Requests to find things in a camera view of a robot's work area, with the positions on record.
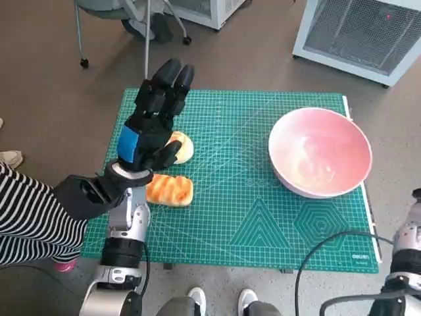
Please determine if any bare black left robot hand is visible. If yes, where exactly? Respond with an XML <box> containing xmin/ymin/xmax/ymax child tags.
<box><xmin>116</xmin><ymin>58</ymin><xmax>195</xmax><ymax>172</ymax></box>

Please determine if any round toy bread bun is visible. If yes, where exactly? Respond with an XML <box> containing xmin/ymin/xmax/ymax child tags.
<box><xmin>166</xmin><ymin>130</ymin><xmax>194</xmax><ymax>165</ymax></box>

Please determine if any long orange toy bread loaf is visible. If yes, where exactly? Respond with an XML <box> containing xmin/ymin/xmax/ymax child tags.
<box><xmin>145</xmin><ymin>174</ymin><xmax>194</xmax><ymax>207</ymax></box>

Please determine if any pink bowl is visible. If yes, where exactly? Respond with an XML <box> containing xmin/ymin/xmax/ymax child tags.
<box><xmin>268</xmin><ymin>107</ymin><xmax>373</xmax><ymax>199</ymax></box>

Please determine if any green cutting mat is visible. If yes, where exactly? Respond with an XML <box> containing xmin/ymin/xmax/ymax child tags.
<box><xmin>80</xmin><ymin>87</ymin><xmax>380</xmax><ymax>274</ymax></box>

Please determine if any white metal pole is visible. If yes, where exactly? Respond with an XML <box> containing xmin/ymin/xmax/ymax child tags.
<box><xmin>143</xmin><ymin>0</ymin><xmax>155</xmax><ymax>80</ymax></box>

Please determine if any grey office chair with casters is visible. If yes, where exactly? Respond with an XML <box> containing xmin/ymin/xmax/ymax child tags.
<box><xmin>72</xmin><ymin>0</ymin><xmax>193</xmax><ymax>69</ymax></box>

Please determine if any white mesh-door cabinet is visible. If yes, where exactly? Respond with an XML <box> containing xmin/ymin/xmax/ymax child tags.
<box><xmin>164</xmin><ymin>0</ymin><xmax>246</xmax><ymax>32</ymax></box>

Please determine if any person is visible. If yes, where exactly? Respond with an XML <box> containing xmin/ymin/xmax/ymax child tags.
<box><xmin>0</xmin><ymin>161</ymin><xmax>89</xmax><ymax>273</ymax></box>
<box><xmin>157</xmin><ymin>286</ymin><xmax>280</xmax><ymax>316</ymax></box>

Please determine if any white appliance with mesh grille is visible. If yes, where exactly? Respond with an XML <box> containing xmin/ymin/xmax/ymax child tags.
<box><xmin>291</xmin><ymin>0</ymin><xmax>421</xmax><ymax>88</ymax></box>

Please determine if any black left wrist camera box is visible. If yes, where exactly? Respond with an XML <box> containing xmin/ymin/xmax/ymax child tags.
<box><xmin>52</xmin><ymin>174</ymin><xmax>128</xmax><ymax>221</ymax></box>

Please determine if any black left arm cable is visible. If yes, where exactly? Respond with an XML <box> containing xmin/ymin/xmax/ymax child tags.
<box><xmin>130</xmin><ymin>243</ymin><xmax>151</xmax><ymax>316</ymax></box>

